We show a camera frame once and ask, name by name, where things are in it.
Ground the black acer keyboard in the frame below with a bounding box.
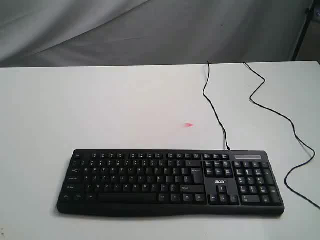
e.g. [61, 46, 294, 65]
[56, 149, 285, 217]

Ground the grey backdrop cloth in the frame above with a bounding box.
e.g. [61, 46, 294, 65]
[0, 0, 312, 68]

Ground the black tripod stand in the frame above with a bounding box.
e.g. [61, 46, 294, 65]
[291, 0, 318, 62]

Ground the thin black loose cable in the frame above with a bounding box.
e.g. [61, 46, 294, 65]
[243, 61, 320, 210]

